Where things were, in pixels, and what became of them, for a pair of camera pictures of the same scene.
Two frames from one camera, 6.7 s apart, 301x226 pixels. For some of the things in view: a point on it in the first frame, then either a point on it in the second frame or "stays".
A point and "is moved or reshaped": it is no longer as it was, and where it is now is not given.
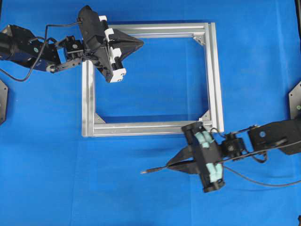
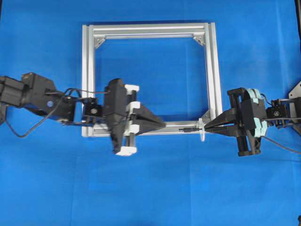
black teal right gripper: (201, 147) → (250, 104)
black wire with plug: (233, 171) is moved or reshaped
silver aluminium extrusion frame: (91, 128) stays
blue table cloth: (51, 175) stays
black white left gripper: (95, 33) → (120, 101)
